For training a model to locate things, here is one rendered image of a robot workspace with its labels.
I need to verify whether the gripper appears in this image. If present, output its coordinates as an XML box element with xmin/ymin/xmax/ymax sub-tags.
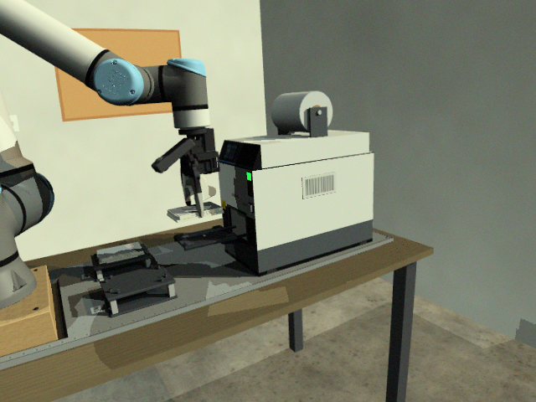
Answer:
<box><xmin>178</xmin><ymin>127</ymin><xmax>220</xmax><ymax>217</ymax></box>

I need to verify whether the white roll of foil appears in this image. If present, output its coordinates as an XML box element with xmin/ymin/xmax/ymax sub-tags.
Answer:
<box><xmin>271</xmin><ymin>91</ymin><xmax>332</xmax><ymax>133</ymax></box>

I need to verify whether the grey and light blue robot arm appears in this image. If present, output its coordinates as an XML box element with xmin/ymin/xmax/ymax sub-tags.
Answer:
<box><xmin>0</xmin><ymin>0</ymin><xmax>210</xmax><ymax>310</ymax></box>

